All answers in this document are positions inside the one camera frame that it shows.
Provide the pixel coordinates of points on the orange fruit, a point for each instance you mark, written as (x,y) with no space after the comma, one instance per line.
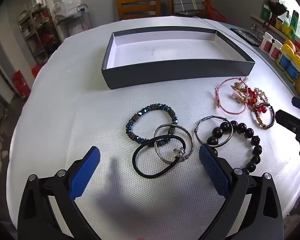
(290,43)

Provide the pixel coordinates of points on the red carton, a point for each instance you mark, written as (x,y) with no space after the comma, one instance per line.
(21,83)

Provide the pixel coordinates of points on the green spray can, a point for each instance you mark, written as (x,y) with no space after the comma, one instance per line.
(293,21)

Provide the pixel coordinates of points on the white plastic bag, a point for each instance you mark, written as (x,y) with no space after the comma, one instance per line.
(67,3)

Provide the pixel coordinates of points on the thin silver bangle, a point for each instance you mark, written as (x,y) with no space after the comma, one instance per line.
(196,130)

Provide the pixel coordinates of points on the yellow bottle blue label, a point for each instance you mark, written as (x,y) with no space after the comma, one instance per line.
(293,68)
(285,58)

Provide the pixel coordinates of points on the wooden slatted chair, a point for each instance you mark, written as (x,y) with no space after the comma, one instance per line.
(137,5)

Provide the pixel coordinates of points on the wooden chair with plaid cushion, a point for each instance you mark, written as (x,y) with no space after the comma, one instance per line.
(187,1)

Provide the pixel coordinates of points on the green box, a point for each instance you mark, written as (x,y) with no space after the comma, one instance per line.
(264,12)

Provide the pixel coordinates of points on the thick silver bangle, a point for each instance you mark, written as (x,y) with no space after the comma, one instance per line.
(170,125)

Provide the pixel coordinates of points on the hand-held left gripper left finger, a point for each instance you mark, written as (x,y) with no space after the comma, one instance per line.
(83,175)

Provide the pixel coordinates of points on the grey cardboard box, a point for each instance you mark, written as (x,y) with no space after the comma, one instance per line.
(165,52)

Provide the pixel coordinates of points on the metal storage rack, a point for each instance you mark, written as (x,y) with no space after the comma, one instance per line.
(37,32)

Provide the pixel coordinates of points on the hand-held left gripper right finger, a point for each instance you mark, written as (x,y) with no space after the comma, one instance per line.
(213,170)

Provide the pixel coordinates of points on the black wrapped bouquet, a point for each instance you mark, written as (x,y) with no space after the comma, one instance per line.
(277,10)

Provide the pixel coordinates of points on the red bag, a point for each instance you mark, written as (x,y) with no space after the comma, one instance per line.
(215,12)

